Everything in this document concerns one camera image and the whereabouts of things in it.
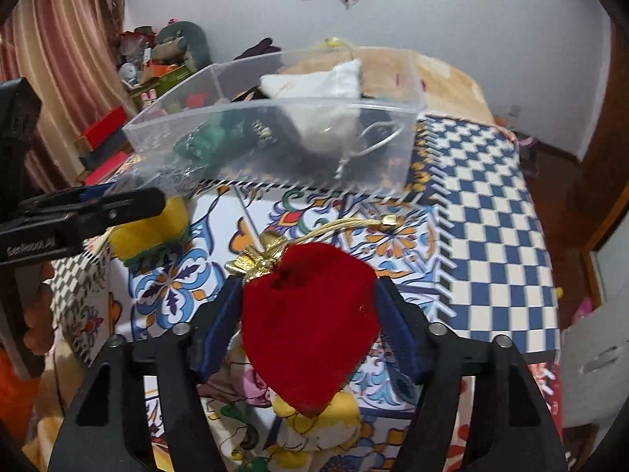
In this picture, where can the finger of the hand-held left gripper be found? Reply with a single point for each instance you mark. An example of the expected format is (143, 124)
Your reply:
(91, 192)
(128, 209)

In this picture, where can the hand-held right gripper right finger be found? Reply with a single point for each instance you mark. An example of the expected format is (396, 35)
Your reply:
(393, 334)

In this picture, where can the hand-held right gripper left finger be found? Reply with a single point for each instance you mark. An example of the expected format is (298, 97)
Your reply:
(216, 334)

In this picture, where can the red velvet strawberry ornament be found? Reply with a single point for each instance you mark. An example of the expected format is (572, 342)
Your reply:
(304, 314)

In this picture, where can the clear plastic storage box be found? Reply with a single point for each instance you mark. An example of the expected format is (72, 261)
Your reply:
(275, 167)

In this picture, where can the red flat box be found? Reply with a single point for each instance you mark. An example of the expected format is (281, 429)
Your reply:
(105, 125)
(108, 169)

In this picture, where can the striped pink curtain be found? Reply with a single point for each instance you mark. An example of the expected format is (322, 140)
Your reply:
(54, 34)

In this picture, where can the green ornament in bin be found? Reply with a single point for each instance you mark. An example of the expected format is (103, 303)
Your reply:
(206, 137)

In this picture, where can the floral bed sheet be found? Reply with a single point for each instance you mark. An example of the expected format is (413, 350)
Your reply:
(314, 432)

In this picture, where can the pile of assorted clutter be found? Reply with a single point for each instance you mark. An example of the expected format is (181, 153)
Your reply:
(147, 69)

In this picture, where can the patterned blue check tablecloth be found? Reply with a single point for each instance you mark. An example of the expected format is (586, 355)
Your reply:
(491, 216)

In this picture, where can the green plush toy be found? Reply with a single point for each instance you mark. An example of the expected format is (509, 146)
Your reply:
(184, 39)

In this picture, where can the white cardboard box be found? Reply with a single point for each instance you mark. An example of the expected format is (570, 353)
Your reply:
(594, 368)

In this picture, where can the dark purple cloth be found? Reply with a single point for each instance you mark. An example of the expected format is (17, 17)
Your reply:
(255, 49)

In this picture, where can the orange yellow blanket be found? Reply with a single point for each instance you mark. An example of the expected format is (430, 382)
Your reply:
(457, 88)

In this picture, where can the white wall socket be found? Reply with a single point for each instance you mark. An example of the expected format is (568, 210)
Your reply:
(514, 109)

